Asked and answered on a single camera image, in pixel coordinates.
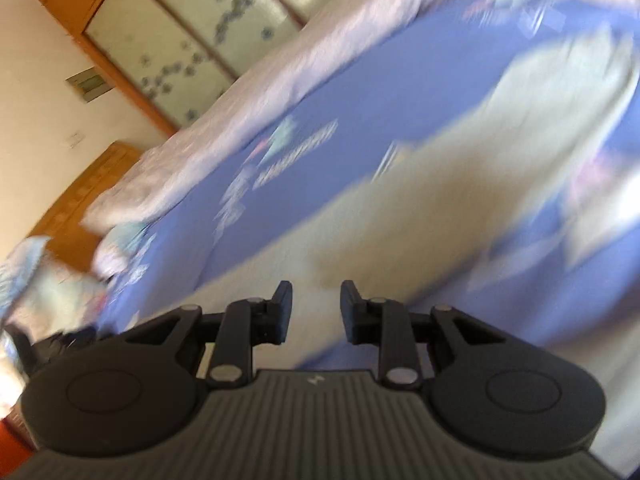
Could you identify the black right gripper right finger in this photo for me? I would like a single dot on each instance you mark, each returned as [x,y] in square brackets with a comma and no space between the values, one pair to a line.
[385,324]

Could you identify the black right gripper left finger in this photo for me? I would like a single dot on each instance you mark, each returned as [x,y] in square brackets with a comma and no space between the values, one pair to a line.
[244,325]

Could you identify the grey sweat pants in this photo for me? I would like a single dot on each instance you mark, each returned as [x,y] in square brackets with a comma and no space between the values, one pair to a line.
[429,206]

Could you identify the wooden headboard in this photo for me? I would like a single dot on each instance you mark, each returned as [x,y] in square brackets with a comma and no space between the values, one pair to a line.
[69,242]

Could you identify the blue patterned bed sheet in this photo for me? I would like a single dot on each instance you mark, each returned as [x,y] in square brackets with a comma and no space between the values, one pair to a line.
[559,277]

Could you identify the floral pillow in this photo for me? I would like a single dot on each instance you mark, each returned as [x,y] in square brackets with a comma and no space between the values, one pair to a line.
[42,295]

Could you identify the lilac floral quilt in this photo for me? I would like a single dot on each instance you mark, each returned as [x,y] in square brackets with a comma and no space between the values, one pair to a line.
[338,34]

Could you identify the wooden wardrobe with glass panels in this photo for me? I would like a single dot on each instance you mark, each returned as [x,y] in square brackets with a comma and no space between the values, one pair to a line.
[175,58]

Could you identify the wall switch panel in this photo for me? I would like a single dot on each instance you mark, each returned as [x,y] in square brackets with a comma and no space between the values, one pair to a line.
[89,84]

